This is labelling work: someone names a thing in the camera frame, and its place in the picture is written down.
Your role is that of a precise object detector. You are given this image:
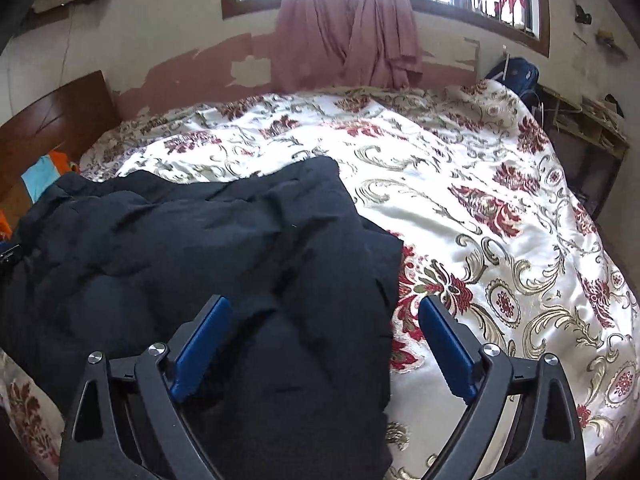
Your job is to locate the pink curtain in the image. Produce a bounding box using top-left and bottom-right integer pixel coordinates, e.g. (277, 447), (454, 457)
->
(344, 0), (422, 90)
(271, 0), (358, 93)

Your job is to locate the brown wooden headboard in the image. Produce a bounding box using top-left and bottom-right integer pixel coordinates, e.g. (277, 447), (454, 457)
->
(0, 70), (120, 194)

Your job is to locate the floral white red bedspread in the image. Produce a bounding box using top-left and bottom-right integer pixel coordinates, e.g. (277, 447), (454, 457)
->
(0, 79), (640, 480)

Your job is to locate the orange blue brown pillow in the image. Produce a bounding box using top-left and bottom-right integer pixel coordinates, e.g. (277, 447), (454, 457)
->
(0, 148), (82, 241)

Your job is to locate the black padded jacket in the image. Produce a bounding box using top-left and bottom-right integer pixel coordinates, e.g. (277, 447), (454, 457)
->
(1, 157), (402, 479)

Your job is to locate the dark blue backpack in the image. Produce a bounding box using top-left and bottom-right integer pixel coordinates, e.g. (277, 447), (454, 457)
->
(486, 55), (539, 107)

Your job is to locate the black wall hook object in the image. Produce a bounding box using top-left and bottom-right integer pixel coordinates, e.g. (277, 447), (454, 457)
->
(575, 3), (592, 26)

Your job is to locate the pink left curtain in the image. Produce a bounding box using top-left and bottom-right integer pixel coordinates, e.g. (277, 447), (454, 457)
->
(271, 0), (358, 93)

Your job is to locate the wooden desk with shelves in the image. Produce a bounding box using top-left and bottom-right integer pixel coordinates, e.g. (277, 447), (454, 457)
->
(538, 84), (629, 218)

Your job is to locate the pink right curtain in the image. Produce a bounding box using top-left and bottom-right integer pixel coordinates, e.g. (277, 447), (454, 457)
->
(344, 0), (422, 90)

